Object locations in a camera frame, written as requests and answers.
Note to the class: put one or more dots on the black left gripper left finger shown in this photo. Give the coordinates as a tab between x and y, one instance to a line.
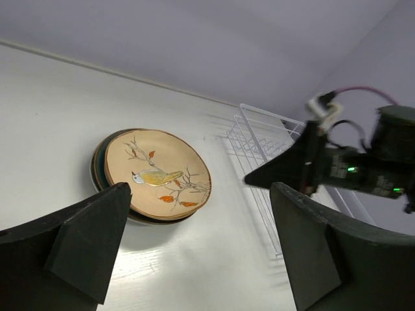
64	260

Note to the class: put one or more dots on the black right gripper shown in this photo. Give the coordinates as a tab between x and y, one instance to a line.
386	169

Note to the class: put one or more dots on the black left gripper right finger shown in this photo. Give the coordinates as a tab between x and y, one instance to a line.
335	262

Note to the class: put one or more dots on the dark teal brown-rimmed plate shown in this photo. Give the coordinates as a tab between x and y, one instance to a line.
118	133

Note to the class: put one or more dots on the yellow cream plate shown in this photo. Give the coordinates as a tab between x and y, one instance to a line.
167	177

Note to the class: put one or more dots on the red plate teal flower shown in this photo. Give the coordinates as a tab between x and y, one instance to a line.
134	216

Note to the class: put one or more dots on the light green plate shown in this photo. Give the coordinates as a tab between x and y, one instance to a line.
100	164

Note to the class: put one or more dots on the white wire dish rack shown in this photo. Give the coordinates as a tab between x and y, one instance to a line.
251	138

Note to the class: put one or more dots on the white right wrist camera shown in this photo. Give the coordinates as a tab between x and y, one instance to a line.
325	110

